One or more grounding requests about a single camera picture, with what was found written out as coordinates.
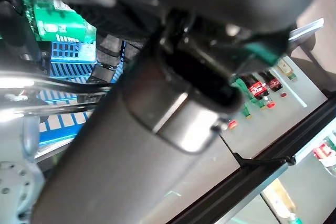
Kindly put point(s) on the clear water bottle red label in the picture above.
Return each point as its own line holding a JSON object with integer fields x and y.
{"x": 325, "y": 153}

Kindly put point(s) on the robot right arm silver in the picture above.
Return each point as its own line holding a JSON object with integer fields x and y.
{"x": 15, "y": 187}

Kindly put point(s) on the Coca-Cola bottle red cap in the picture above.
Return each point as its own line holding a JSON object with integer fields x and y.
{"x": 274, "y": 84}
{"x": 256, "y": 89}

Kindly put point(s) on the green Sprite bottle yellow cap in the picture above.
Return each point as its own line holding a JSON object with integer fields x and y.
{"x": 262, "y": 103}
{"x": 60, "y": 24}
{"x": 246, "y": 110}

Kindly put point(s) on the robot right hand black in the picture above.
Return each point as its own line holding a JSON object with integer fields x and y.
{"x": 13, "y": 24}

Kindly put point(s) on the blue plastic shopping basket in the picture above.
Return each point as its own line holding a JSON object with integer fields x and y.
{"x": 68, "y": 70}

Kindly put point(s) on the large yellow tea bottle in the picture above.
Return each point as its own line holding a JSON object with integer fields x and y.
{"x": 278, "y": 197}

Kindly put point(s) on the robot left hand black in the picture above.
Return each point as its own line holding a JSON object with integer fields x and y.
{"x": 118, "y": 169}

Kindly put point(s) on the small yellow tea bottle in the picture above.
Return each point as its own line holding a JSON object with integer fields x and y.
{"x": 285, "y": 68}

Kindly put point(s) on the dark shelf board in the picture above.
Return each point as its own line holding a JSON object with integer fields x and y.
{"x": 315, "y": 124}
{"x": 225, "y": 195}

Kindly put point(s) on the black shelf board clear rail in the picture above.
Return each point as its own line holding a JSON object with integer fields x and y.
{"x": 320, "y": 37}

